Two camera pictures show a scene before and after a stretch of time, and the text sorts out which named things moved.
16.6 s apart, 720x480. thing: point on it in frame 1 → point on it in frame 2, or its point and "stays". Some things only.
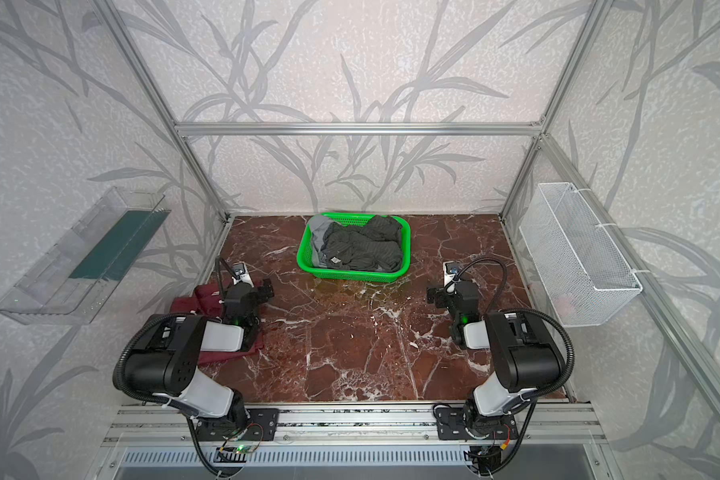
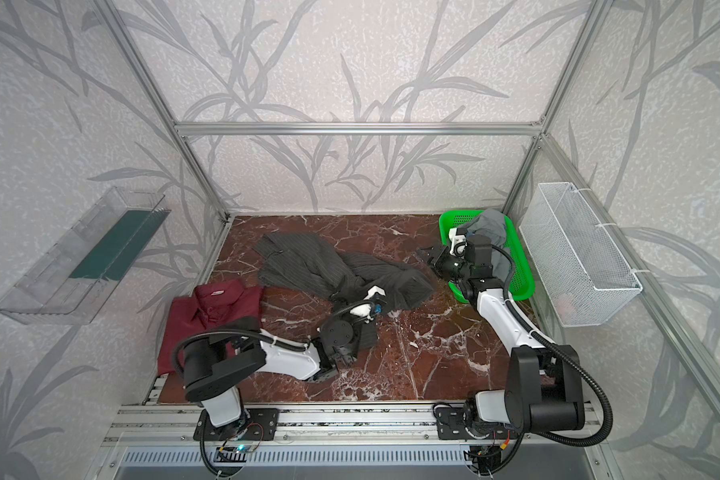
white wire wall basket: (584, 274) stays
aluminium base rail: (351, 425) stays
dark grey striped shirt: (376, 245) → (307, 263)
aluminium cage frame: (353, 424) stays
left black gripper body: (255, 293) → (365, 322)
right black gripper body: (446, 294) → (444, 261)
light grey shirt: (317, 226) → (492, 223)
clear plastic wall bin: (72, 282) stays
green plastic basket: (305, 259) → (523, 285)
